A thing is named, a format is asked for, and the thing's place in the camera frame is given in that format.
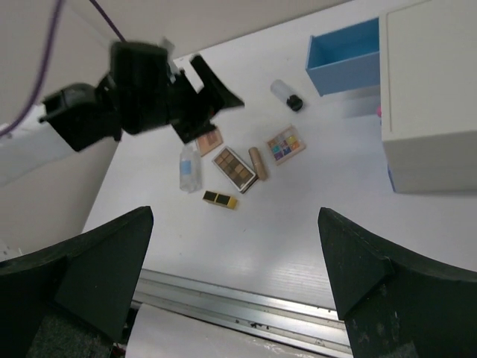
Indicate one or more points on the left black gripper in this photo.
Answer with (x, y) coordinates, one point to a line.
(185, 111)

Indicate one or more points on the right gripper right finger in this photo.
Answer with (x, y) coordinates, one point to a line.
(393, 301)

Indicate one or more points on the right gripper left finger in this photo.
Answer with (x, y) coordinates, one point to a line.
(72, 298)

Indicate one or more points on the beige lipstick tube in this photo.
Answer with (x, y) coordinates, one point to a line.
(258, 163)

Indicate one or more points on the black gold lipstick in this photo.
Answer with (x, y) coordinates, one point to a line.
(221, 200)

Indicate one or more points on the blue drawer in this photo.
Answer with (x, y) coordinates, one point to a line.
(346, 59)

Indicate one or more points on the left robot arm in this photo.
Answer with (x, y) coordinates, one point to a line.
(142, 91)

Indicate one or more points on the peach four-pan palette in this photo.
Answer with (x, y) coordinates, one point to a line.
(209, 142)

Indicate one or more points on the clear bottle black cap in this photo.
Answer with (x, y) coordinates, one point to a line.
(286, 95)

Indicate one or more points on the clear bottle blue label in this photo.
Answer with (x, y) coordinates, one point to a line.
(190, 170)

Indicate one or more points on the brown long eyeshadow palette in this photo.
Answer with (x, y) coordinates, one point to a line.
(237, 172)

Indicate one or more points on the colourful square eyeshadow palette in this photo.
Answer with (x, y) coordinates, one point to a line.
(285, 144)

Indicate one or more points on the white drawer cabinet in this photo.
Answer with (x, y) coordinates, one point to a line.
(428, 95)

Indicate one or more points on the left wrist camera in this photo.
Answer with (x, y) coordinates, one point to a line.
(169, 52)

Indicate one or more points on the aluminium rail frame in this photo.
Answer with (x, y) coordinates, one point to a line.
(311, 328)

